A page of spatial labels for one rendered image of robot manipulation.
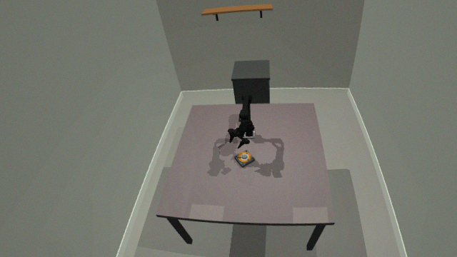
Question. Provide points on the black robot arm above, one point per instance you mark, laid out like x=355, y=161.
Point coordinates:
x=245, y=118

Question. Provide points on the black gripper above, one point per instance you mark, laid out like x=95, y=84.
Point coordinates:
x=244, y=140

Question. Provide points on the orange and white round plate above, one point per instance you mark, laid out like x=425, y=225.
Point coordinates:
x=244, y=160

